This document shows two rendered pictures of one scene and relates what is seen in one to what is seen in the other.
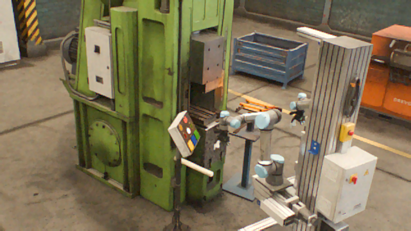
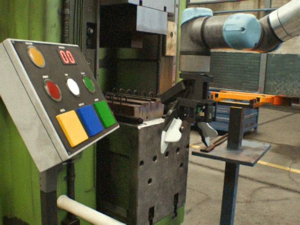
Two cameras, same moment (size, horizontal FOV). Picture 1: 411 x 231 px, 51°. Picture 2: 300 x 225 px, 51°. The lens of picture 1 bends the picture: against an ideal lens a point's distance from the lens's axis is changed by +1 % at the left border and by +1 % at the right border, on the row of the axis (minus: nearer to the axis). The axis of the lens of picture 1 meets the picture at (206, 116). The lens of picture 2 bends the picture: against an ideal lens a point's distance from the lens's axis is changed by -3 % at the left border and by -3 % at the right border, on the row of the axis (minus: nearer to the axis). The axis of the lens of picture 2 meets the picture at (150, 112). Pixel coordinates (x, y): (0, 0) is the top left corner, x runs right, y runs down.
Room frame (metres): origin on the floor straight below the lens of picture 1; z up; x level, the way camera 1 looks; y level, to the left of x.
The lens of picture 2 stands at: (2.49, -0.06, 1.17)
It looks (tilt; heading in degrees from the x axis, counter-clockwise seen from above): 9 degrees down; 1
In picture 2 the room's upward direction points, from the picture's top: 2 degrees clockwise
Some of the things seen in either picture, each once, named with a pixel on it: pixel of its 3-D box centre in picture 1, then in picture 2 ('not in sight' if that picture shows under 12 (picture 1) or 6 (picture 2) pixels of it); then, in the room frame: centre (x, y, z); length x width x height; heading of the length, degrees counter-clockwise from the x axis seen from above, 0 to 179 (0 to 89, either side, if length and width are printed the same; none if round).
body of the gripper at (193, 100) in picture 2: (223, 135); (194, 98); (3.27, -0.16, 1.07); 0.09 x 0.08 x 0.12; 34
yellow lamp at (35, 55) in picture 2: not in sight; (35, 56); (3.20, 0.21, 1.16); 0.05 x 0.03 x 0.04; 144
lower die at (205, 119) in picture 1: (193, 113); (113, 103); (3.93, 0.13, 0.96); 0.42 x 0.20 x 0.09; 54
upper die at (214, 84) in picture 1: (194, 79); (114, 22); (3.93, 0.13, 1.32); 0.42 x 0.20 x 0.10; 54
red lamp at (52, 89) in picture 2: not in sight; (52, 90); (3.19, 0.17, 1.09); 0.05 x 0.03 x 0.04; 144
